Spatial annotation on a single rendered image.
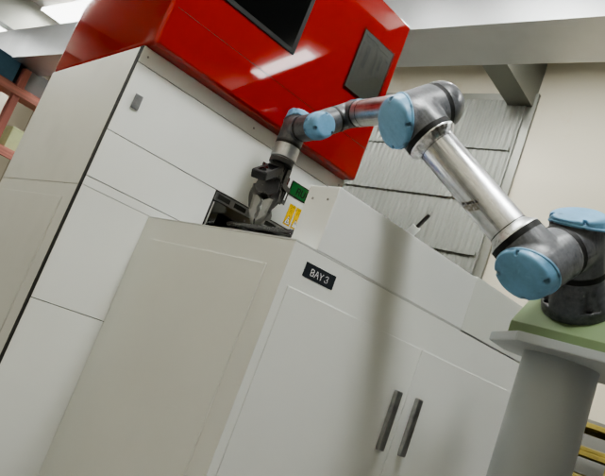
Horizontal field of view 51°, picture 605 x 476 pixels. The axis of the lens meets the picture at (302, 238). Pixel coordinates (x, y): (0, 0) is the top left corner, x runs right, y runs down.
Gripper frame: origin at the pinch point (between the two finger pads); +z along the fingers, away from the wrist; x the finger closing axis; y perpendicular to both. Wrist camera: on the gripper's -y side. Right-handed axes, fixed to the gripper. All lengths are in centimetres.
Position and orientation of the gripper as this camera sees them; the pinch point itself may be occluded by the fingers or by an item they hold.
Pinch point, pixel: (254, 222)
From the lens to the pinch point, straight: 175.6
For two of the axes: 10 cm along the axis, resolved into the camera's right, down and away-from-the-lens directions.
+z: -3.5, 9.2, -1.8
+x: -9.0, -2.7, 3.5
